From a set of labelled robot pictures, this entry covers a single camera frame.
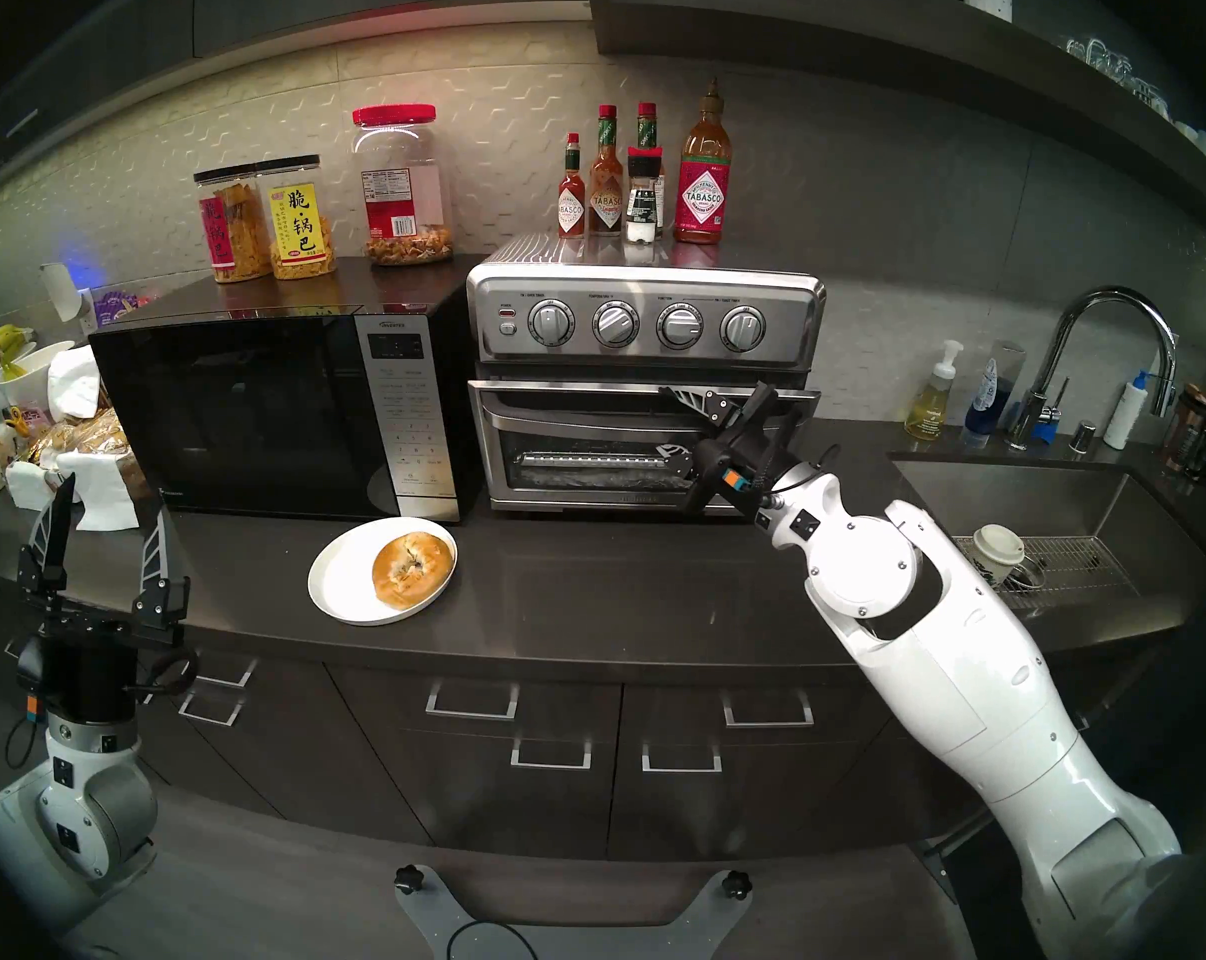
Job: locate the black microwave oven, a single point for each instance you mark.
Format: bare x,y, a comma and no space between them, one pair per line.
253,418

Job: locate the crumpled white paper bag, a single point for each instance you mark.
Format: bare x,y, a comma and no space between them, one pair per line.
75,383

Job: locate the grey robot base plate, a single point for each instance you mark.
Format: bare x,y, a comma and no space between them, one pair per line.
563,938

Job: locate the small red Tabasco bottle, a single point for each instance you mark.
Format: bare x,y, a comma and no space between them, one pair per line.
572,208

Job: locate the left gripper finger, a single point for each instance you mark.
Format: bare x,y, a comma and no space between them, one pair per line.
161,593
45,563

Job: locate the black capped salt shaker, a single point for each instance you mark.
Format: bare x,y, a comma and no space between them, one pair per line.
644,203

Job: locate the clear drinking glasses row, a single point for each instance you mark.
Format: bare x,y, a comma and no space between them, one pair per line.
1113,73

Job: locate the dark wood wall shelf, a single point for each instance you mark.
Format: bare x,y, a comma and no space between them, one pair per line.
813,38

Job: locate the white bottle blue cap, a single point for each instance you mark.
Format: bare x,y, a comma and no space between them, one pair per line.
1123,418

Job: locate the blue dish soap bottle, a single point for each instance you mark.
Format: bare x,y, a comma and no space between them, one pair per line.
988,403

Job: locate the glass toaster oven door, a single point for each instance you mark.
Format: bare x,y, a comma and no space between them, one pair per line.
523,400

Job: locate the green label Tabasco bottle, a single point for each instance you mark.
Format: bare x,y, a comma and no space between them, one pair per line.
648,123

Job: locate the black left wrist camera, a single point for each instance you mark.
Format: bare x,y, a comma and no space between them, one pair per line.
31,668

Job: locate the dark glass jar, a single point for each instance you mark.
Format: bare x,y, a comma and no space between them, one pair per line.
1191,433

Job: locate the dark wood upper cabinet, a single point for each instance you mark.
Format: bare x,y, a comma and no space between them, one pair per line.
113,18

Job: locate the bagged bread loaf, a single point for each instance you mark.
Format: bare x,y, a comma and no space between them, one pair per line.
93,438

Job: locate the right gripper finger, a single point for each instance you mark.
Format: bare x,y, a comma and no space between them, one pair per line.
681,455
708,408

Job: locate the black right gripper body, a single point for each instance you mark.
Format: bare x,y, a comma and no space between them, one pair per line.
753,458

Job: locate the stainless steel toaster oven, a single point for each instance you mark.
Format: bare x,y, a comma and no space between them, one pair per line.
643,286

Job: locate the paper coffee cup white lid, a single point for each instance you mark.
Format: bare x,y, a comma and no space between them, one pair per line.
1001,548

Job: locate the snack jar red label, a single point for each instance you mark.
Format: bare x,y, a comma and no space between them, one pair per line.
225,233

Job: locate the medium orange Tabasco bottle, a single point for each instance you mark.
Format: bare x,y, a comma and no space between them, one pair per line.
607,203

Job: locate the white bowl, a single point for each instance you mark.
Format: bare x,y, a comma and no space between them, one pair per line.
35,378

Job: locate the white round plate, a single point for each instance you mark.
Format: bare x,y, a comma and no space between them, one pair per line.
343,578

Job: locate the yellow banana bunch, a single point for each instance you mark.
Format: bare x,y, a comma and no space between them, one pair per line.
1,346

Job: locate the small metal sink button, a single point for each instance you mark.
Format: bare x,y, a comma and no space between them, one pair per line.
1083,440

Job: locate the black base knob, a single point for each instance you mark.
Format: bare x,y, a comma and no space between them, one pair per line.
409,878
737,884

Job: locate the chrome gooseneck faucet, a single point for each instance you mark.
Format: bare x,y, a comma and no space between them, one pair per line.
1061,343

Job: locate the snack jar yellow label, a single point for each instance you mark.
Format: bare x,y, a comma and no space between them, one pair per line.
301,223

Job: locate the sliced bagel half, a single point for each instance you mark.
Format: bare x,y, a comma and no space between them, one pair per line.
413,563
410,605

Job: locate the yellow soap pump dispenser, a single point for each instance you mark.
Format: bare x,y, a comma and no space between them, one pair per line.
928,413

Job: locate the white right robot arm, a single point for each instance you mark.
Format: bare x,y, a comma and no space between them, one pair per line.
963,688

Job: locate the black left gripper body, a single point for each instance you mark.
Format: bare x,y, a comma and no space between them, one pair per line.
93,668

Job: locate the purple snack bag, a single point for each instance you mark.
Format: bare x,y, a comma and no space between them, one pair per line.
121,308

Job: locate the large Tabasco sauce bottle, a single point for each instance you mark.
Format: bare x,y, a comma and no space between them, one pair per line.
703,193

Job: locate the large jar red lid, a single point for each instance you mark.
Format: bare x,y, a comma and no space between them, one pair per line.
401,198

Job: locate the white paper wall note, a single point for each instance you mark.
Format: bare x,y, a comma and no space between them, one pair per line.
63,290

